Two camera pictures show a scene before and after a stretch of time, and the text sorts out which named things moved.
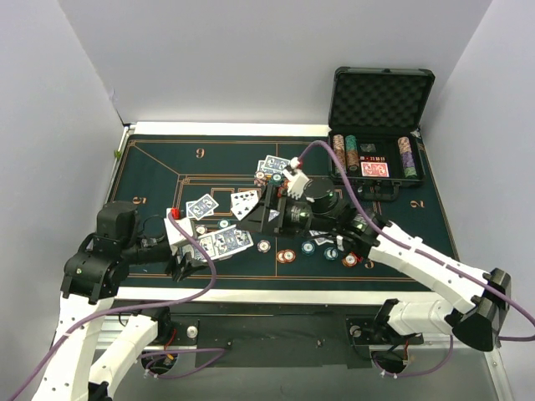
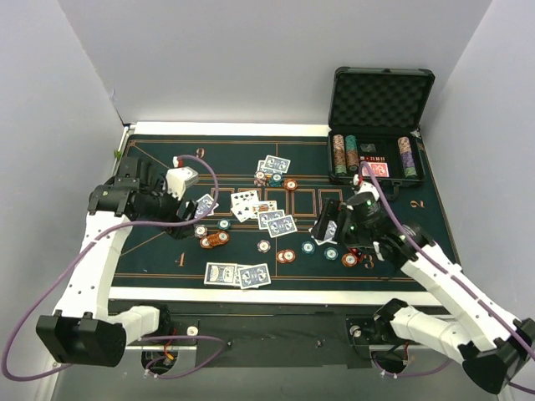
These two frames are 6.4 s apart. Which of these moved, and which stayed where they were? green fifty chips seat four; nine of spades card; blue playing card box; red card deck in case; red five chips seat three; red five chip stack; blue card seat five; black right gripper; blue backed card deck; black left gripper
Moved: black left gripper; blue playing card box; blue backed card deck; black right gripper
Stayed: blue card seat five; green fifty chips seat four; red card deck in case; red five chip stack; nine of spades card; red five chips seat three
